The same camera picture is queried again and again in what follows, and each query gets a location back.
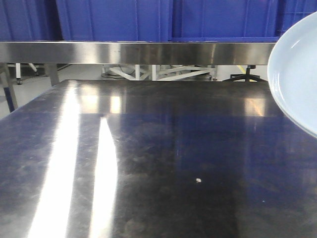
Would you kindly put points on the steel table leg left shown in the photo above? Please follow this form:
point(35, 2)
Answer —
point(52, 73)

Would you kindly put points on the blue plastic bin right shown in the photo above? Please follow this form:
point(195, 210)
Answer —
point(292, 11)

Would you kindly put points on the light blue plate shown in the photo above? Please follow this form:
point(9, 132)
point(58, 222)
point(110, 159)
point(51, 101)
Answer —
point(292, 73)

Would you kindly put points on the black chair base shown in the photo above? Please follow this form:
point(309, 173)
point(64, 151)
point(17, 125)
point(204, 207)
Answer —
point(245, 75)

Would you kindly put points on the blue plastic bin middle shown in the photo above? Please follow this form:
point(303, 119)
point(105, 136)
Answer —
point(224, 21)

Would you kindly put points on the blue plastic bin left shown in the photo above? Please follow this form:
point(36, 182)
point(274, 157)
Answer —
point(115, 20)

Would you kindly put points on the blue plastic bin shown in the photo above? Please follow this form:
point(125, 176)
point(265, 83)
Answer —
point(224, 21)
point(292, 11)
point(115, 20)

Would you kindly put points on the white metal frame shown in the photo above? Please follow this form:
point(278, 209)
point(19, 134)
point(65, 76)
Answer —
point(157, 72)

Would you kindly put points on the stainless steel shelf rail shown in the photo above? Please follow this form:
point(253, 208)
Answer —
point(136, 53)

